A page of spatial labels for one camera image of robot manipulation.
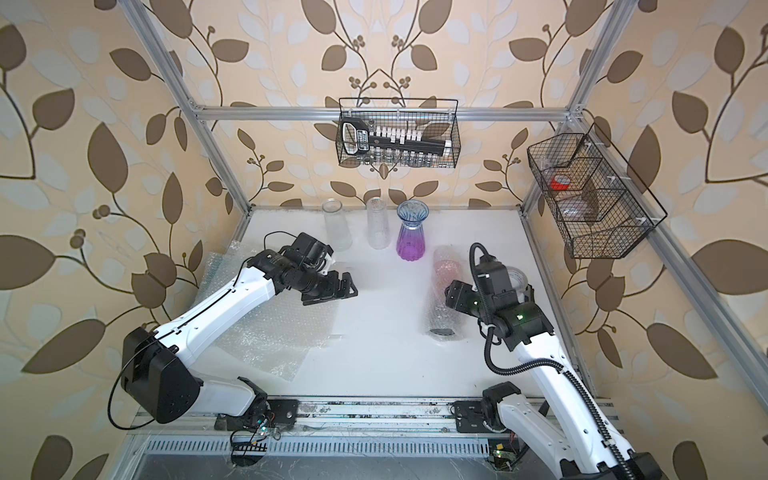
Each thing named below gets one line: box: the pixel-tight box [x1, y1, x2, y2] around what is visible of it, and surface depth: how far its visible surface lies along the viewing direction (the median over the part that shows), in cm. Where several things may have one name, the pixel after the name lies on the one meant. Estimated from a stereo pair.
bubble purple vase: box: [396, 199, 429, 261], surface depth 98 cm
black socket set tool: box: [339, 117, 452, 157], surface depth 84 cm
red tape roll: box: [550, 174, 570, 191], surface depth 83 cm
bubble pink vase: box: [426, 245, 466, 342], surface depth 88 cm
